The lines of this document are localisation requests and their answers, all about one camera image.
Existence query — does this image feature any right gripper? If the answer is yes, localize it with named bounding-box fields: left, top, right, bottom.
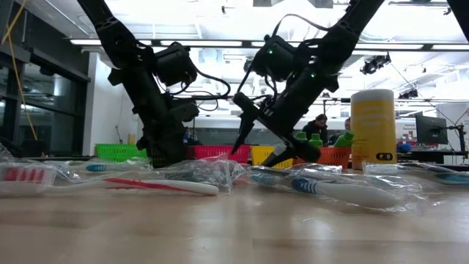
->
left=230, top=78, right=338, bottom=169

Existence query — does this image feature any orange plastic basket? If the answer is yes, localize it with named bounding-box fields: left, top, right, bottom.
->
left=292, top=147, right=352, bottom=170

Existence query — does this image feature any yellow cable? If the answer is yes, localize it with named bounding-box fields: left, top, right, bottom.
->
left=0, top=0, right=39, bottom=141

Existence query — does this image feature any yellow canister white lid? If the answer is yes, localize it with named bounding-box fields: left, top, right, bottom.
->
left=350, top=89, right=398, bottom=170

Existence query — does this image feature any black computer monitor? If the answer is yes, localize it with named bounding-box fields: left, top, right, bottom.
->
left=416, top=114, right=448, bottom=146

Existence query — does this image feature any red plastic basket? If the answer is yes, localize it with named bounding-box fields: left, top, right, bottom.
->
left=186, top=144, right=251, bottom=164

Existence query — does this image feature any yellow plastic basket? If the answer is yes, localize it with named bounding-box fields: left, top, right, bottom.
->
left=251, top=145, right=294, bottom=169

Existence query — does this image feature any green plastic basket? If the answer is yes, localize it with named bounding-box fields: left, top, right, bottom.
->
left=95, top=143, right=148, bottom=163

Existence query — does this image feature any red white wrapped toothbrush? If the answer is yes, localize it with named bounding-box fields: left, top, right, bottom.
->
left=0, top=142, right=221, bottom=197

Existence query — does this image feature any black hairnet in bag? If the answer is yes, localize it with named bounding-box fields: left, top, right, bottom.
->
left=157, top=155, right=246, bottom=194

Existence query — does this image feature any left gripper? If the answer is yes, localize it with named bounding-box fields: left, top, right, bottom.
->
left=126, top=69, right=201, bottom=147

